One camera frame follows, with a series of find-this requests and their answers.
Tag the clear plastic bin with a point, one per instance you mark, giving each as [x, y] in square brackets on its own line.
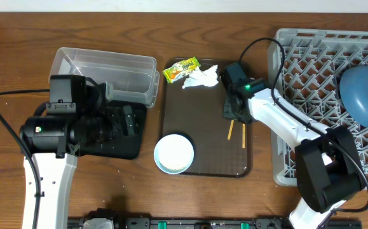
[128, 77]

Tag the grey dishwasher rack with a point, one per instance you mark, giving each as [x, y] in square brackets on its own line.
[307, 69]

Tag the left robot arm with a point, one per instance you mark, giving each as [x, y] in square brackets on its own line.
[78, 120]

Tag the brown serving tray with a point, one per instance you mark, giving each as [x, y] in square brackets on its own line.
[196, 113]

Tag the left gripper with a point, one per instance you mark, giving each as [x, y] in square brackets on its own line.
[114, 117]

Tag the yellow green snack wrapper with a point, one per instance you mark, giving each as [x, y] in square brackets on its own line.
[181, 69]

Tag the crumpled white tissue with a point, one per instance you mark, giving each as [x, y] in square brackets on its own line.
[207, 78]

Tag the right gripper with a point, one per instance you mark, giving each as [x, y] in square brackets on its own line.
[227, 112]

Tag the light blue rice bowl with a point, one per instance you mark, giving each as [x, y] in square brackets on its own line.
[173, 154]

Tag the wooden chopstick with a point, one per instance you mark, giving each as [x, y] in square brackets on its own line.
[230, 130]
[243, 135]

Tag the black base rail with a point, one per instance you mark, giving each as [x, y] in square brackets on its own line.
[108, 218]

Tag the black plastic tray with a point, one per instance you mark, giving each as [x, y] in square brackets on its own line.
[96, 134]

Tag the large blue bowl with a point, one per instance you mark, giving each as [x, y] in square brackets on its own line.
[353, 89]

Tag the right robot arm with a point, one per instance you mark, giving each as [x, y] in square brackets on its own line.
[328, 169]

